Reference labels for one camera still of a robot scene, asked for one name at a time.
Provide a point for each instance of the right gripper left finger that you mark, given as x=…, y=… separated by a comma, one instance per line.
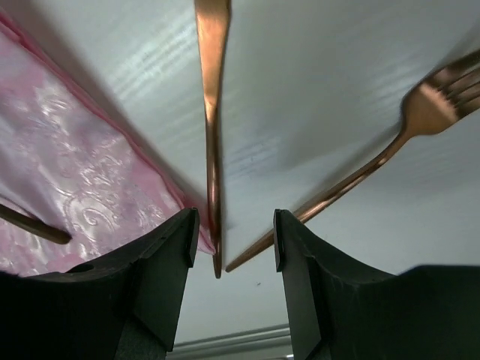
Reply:
x=122, y=305

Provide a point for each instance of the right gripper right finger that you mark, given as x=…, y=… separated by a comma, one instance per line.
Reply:
x=341, y=308

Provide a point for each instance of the dark wooden spoon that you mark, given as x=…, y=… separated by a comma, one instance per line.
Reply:
x=35, y=226

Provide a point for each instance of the pink satin rose cloth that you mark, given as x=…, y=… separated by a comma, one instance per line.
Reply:
x=64, y=162

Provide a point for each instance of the wooden knife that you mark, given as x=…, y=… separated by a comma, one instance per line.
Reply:
x=213, y=25

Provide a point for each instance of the front aluminium rail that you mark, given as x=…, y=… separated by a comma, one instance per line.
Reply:
x=264, y=343

